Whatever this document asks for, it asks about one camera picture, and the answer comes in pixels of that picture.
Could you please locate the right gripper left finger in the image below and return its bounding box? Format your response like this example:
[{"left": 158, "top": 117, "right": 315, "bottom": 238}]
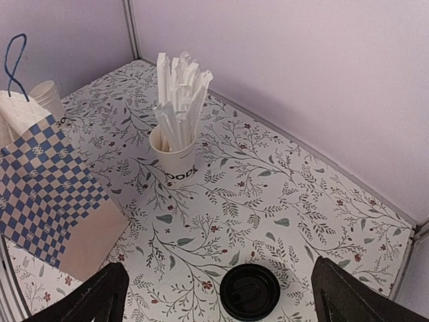
[{"left": 26, "top": 262, "right": 129, "bottom": 322}]

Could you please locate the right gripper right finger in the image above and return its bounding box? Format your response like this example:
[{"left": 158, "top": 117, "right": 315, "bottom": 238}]
[{"left": 311, "top": 256, "right": 426, "bottom": 322}]

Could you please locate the checkered paper takeout bag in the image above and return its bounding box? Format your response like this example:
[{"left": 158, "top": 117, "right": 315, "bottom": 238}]
[{"left": 0, "top": 33, "right": 131, "bottom": 284}]

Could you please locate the stack of white paper cups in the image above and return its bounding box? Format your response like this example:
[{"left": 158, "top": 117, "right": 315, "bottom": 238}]
[{"left": 29, "top": 80, "right": 66, "bottom": 128}]

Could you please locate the stack of black lids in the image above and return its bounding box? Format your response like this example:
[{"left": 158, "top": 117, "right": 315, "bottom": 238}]
[{"left": 219, "top": 264, "right": 281, "bottom": 321}]

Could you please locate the floral table mat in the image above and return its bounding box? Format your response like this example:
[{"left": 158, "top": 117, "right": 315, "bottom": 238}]
[{"left": 6, "top": 59, "right": 416, "bottom": 322}]

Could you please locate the bundle of white wrapped straws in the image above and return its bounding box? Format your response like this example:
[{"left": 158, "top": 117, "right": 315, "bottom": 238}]
[{"left": 154, "top": 52, "right": 213, "bottom": 152}]

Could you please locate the right aluminium frame post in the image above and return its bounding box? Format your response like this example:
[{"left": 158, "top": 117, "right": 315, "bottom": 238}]
[{"left": 389, "top": 220, "right": 428, "bottom": 301}]

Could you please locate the aluminium frame post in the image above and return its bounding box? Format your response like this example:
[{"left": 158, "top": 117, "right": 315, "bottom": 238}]
[
  {"left": 123, "top": 0, "right": 142, "bottom": 60},
  {"left": 389, "top": 220, "right": 428, "bottom": 301}
]

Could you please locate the left aluminium frame post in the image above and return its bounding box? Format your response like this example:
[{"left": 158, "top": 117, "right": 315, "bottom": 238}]
[{"left": 123, "top": 0, "right": 142, "bottom": 60}]

